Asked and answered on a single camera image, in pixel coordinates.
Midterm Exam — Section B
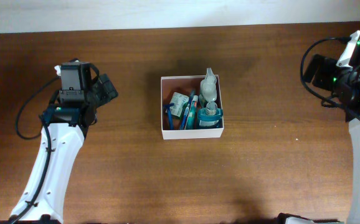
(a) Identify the clear green-label sanitizer bottle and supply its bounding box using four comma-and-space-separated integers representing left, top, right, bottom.
199, 68, 217, 108

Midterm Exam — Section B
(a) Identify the green white toothpaste tube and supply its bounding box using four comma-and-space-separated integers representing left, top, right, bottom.
186, 95, 199, 129

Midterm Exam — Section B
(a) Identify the green white soap box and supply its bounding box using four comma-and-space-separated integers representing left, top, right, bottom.
170, 92, 189, 119

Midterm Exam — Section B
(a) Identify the blue mouthwash bottle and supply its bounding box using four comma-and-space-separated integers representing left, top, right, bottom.
196, 101, 223, 129

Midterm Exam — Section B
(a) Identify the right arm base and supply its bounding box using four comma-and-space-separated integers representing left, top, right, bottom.
275, 213, 344, 224

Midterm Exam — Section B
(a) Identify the blue toothbrush with cap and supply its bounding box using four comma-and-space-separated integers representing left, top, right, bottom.
179, 90, 196, 130

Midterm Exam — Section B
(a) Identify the blue disposable razor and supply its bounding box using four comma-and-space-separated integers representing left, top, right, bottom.
163, 103, 174, 130

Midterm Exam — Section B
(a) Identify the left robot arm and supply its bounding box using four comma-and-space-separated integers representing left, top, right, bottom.
6, 58, 118, 223

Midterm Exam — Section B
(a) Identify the pink open cardboard box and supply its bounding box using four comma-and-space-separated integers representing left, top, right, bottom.
160, 75, 224, 140

